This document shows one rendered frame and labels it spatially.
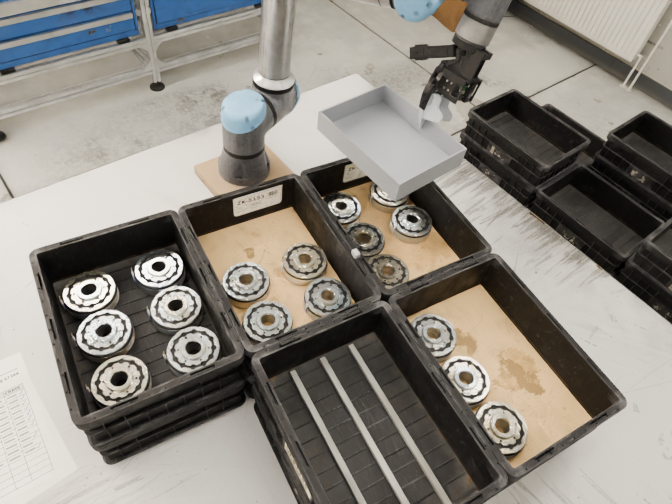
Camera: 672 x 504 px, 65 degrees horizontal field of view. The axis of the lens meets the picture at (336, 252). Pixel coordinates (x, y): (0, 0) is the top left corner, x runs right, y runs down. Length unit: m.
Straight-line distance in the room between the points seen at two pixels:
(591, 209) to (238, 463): 1.73
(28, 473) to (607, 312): 1.39
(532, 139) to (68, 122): 2.22
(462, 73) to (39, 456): 1.14
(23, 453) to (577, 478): 1.13
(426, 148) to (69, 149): 2.02
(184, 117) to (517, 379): 2.27
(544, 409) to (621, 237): 1.25
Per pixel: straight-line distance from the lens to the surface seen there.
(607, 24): 4.02
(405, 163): 1.18
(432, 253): 1.31
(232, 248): 1.25
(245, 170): 1.51
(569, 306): 1.54
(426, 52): 1.22
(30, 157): 2.89
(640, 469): 1.40
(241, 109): 1.43
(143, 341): 1.14
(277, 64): 1.46
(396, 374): 1.11
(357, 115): 1.29
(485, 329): 1.23
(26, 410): 1.29
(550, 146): 2.38
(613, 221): 2.37
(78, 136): 2.95
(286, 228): 1.29
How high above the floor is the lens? 1.81
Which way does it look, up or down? 51 degrees down
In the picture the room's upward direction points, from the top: 10 degrees clockwise
